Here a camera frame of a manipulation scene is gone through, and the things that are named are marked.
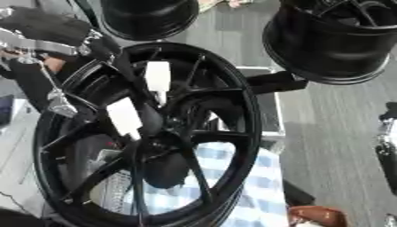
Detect brown bag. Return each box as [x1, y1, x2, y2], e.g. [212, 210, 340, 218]
[286, 205, 349, 227]

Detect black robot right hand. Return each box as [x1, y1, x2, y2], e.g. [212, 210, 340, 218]
[373, 101, 397, 197]

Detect white pin with flat head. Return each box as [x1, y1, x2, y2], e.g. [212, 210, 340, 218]
[143, 60, 173, 106]
[104, 97, 144, 142]

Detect black wheel rim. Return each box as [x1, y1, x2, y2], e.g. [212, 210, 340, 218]
[261, 0, 397, 86]
[99, 0, 202, 42]

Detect black spoked wheel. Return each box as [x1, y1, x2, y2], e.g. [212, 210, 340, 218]
[31, 42, 264, 227]

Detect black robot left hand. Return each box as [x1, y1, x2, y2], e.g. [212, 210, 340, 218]
[0, 6, 124, 119]

